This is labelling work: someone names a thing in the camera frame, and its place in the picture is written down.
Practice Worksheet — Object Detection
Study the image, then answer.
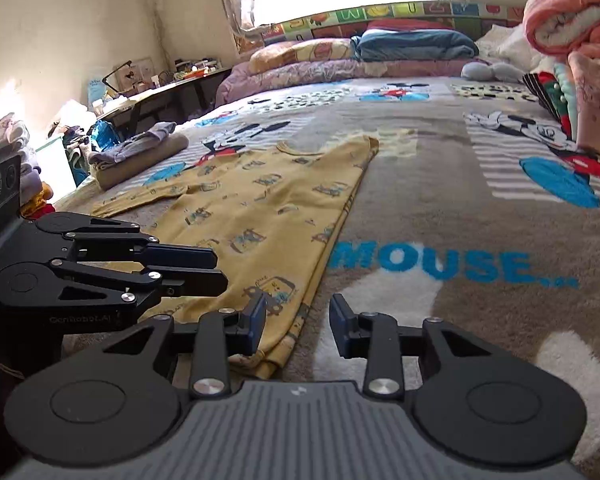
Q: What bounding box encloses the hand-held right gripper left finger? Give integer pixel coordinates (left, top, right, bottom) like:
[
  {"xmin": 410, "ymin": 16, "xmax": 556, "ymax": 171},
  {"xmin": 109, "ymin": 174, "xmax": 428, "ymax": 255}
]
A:
[{"xmin": 102, "ymin": 293, "xmax": 269, "ymax": 399}]

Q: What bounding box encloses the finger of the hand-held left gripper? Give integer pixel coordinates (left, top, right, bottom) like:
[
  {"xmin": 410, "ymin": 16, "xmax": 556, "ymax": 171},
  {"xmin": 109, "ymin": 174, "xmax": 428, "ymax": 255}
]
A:
[
  {"xmin": 50, "ymin": 257, "xmax": 230, "ymax": 307},
  {"xmin": 34, "ymin": 212, "xmax": 219, "ymax": 272}
]

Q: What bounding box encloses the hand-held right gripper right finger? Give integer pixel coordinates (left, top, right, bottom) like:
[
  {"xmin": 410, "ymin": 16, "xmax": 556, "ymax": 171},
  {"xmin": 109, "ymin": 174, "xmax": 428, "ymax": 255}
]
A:
[{"xmin": 329, "ymin": 294, "xmax": 502, "ymax": 397}]

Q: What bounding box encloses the yellow printed shirt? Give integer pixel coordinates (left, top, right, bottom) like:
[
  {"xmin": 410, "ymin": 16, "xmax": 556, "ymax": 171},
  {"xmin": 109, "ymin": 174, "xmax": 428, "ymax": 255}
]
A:
[{"xmin": 91, "ymin": 135, "xmax": 380, "ymax": 380}]

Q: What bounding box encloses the pile of mixed clothes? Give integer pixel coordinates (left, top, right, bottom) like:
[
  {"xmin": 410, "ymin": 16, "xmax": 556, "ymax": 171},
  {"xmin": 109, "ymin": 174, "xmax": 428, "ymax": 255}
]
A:
[{"xmin": 0, "ymin": 111, "xmax": 55, "ymax": 219}]

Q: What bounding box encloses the stack of colourful folded clothes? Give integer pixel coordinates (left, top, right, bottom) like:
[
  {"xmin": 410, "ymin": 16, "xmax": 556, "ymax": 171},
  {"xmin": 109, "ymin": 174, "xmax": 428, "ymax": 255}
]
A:
[{"xmin": 522, "ymin": 57, "xmax": 579, "ymax": 139}]

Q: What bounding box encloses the beige folded garment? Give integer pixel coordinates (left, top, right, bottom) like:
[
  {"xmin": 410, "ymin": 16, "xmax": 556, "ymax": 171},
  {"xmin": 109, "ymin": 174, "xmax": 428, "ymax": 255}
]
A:
[{"xmin": 87, "ymin": 132, "xmax": 190, "ymax": 191}]

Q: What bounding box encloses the lilac folded garment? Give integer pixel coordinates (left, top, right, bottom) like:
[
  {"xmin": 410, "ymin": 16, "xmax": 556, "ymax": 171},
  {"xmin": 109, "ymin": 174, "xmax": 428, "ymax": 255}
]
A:
[{"xmin": 89, "ymin": 121, "xmax": 177, "ymax": 164}]

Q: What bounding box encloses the blue plastic bag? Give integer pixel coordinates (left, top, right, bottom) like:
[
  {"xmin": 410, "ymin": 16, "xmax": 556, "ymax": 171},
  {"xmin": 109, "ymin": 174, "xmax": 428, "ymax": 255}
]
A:
[{"xmin": 86, "ymin": 119, "xmax": 117, "ymax": 152}]

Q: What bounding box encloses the white storage box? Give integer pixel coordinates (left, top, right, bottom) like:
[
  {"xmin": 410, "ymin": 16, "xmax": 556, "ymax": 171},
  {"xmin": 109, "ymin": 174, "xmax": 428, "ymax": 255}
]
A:
[{"xmin": 34, "ymin": 134, "xmax": 79, "ymax": 192}]

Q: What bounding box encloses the low dark side table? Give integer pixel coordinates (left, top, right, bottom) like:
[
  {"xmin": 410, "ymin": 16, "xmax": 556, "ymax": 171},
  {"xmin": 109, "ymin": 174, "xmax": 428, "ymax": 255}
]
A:
[{"xmin": 99, "ymin": 64, "xmax": 234, "ymax": 137}]

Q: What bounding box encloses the cartoon mouse printed blanket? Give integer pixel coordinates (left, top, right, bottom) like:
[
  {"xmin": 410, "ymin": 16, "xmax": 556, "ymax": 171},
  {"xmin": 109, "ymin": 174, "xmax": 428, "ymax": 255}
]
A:
[{"xmin": 62, "ymin": 76, "xmax": 600, "ymax": 466}]

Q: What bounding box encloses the blue packet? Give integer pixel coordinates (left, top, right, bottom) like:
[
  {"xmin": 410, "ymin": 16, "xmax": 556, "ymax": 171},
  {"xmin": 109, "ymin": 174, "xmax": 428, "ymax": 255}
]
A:
[{"xmin": 87, "ymin": 77, "xmax": 107, "ymax": 107}]

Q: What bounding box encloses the purple floral quilt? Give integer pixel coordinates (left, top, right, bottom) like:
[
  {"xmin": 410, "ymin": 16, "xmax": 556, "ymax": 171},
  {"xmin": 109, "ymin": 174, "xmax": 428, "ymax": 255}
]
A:
[{"xmin": 215, "ymin": 57, "xmax": 483, "ymax": 109}]

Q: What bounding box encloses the pink patterned pillow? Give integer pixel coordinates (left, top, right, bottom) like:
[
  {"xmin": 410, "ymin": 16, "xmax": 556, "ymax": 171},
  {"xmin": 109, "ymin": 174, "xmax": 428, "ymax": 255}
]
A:
[{"xmin": 250, "ymin": 38, "xmax": 357, "ymax": 74}]

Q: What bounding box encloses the colourful alphabet play mat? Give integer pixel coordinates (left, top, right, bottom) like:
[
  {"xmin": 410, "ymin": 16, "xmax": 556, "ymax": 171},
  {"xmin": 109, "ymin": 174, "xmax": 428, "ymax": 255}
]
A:
[{"xmin": 257, "ymin": 0, "xmax": 531, "ymax": 52}]

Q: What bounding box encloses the blue folded blanket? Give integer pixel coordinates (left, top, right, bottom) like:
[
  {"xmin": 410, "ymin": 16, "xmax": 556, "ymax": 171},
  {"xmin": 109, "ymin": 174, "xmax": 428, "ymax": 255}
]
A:
[{"xmin": 352, "ymin": 29, "xmax": 481, "ymax": 63}]

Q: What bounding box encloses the grey plush toy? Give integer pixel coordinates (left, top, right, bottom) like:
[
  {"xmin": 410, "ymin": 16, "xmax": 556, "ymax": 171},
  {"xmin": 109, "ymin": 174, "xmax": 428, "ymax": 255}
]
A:
[{"xmin": 461, "ymin": 59, "xmax": 527, "ymax": 84}]

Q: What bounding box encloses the red pillow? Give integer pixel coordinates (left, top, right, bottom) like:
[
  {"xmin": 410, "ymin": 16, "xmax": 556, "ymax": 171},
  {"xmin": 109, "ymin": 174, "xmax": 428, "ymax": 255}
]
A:
[{"xmin": 365, "ymin": 18, "xmax": 456, "ymax": 32}]

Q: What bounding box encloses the white crumpled cloth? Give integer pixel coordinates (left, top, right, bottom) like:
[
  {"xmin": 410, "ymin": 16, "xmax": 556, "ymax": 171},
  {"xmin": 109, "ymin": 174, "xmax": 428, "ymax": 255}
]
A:
[{"xmin": 475, "ymin": 24, "xmax": 542, "ymax": 69}]

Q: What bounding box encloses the pink folded bunny sweater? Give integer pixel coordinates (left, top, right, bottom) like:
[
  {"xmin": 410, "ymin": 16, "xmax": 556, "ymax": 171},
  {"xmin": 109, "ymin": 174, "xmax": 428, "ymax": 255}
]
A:
[{"xmin": 567, "ymin": 52, "xmax": 600, "ymax": 162}]

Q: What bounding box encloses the orange rolled quilt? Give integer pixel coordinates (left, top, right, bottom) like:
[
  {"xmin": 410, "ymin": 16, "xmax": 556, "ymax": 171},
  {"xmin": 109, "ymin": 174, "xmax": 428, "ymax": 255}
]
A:
[{"xmin": 522, "ymin": 0, "xmax": 600, "ymax": 59}]

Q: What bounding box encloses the small picture frame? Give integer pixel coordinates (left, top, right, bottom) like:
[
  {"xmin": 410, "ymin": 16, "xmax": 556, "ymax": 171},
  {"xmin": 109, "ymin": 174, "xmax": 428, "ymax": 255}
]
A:
[{"xmin": 124, "ymin": 57, "xmax": 157, "ymax": 87}]

